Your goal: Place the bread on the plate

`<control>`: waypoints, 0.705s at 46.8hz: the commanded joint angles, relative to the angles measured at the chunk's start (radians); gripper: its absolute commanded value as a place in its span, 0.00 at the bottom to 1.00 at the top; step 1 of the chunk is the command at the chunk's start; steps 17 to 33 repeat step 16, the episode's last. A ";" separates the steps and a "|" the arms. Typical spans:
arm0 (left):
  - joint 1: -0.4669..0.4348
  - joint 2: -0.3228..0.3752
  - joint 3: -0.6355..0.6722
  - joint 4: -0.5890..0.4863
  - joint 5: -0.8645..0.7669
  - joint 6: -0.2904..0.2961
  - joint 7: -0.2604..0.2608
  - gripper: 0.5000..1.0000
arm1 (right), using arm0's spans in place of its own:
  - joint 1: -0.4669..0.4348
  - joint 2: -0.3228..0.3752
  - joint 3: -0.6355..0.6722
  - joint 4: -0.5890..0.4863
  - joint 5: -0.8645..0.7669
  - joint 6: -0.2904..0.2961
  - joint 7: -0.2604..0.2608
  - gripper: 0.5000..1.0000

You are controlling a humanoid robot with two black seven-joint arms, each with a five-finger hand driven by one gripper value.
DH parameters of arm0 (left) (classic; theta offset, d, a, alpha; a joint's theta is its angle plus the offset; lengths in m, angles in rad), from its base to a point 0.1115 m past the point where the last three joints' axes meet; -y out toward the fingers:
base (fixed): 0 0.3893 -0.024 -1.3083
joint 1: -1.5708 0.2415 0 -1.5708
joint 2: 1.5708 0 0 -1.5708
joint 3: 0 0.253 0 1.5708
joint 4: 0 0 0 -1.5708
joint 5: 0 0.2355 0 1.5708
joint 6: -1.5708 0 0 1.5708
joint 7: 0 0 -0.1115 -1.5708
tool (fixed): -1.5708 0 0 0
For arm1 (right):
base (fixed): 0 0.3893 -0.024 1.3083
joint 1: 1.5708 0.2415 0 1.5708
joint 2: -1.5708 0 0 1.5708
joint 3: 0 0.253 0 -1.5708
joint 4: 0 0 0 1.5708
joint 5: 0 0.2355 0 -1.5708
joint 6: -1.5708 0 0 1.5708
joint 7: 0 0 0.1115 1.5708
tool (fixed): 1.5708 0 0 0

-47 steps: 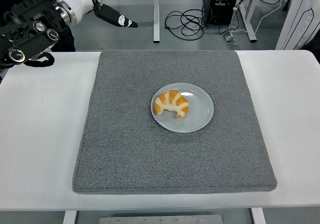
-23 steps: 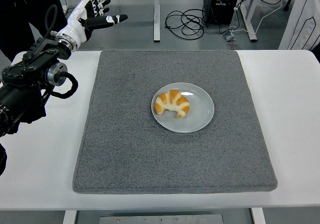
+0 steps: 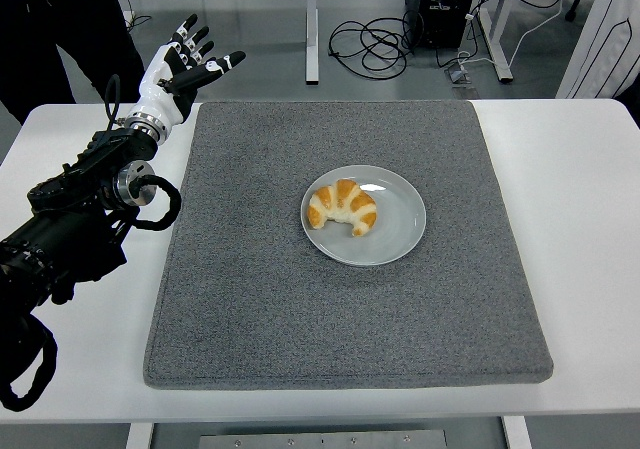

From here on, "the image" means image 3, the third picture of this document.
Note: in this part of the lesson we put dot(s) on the white table leg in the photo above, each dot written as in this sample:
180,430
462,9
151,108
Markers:
517,434
139,436

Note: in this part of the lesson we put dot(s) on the white desk leg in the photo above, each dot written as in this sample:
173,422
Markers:
312,44
502,66

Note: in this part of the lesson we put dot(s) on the grey fabric mat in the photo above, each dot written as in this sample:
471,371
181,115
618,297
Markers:
350,319

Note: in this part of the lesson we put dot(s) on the golden croissant bread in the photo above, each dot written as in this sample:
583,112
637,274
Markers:
345,199

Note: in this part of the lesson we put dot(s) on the grey floor power adapter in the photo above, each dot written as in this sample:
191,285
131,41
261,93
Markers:
457,76

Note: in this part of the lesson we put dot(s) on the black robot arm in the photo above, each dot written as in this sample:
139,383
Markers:
50,239

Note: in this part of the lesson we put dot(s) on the black computer tower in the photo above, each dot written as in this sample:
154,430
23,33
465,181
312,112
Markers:
435,19

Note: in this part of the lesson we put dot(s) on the round grey plate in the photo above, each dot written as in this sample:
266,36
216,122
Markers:
395,234

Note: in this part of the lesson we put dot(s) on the person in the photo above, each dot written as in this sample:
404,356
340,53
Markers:
40,19
631,86
600,44

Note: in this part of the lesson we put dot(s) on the grey metal plate with screws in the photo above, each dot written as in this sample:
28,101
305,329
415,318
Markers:
325,440

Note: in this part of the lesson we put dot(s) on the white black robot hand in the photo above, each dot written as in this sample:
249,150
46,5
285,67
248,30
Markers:
160,94

